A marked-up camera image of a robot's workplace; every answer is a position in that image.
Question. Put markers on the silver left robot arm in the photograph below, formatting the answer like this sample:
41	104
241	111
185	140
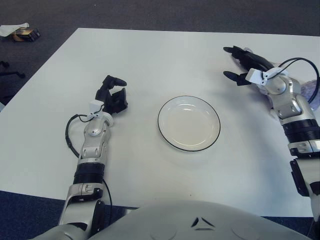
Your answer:
92	147

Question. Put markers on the purple plush bunny doll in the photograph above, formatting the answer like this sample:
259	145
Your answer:
308	87

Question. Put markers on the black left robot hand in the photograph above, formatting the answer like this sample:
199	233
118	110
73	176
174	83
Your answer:
107	98

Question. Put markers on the grey robot torso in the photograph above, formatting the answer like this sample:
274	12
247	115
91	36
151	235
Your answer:
200	225

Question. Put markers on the white box on wrist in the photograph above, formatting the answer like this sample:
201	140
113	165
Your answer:
255	76
95	106

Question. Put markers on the white box on left wrist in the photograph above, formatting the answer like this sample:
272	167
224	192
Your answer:
95	106

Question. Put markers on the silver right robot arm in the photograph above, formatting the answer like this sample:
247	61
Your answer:
295	107

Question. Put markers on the white plate with black rim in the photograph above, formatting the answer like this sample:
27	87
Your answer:
188	122

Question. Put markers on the black office chair base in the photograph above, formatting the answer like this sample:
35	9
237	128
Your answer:
10	72

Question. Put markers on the white box on right wrist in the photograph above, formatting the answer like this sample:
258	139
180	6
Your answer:
255	76

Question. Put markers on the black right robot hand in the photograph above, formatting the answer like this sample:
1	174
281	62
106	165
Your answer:
252	61

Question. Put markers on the white cloth on floor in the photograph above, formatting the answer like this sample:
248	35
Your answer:
10	28

